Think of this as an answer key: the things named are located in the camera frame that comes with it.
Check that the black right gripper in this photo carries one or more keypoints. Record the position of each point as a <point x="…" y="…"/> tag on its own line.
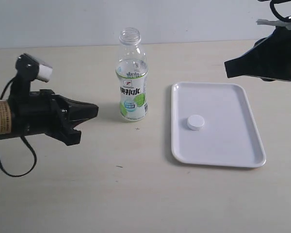
<point x="269" y="58"/>

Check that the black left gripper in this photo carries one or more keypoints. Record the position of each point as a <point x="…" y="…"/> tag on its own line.
<point x="44" y="112"/>

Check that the clear plastic water bottle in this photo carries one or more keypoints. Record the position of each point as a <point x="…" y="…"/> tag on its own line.
<point x="132" y="72"/>

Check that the white bottle cap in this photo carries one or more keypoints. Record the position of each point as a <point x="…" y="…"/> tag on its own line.
<point x="195" y="122"/>

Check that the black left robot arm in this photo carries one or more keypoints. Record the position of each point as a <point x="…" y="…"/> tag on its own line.
<point x="5" y="115"/>

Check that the white plastic tray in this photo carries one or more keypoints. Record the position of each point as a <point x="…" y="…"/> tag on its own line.
<point x="230" y="136"/>

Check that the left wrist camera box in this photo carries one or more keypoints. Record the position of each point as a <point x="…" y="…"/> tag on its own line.
<point x="31" y="68"/>

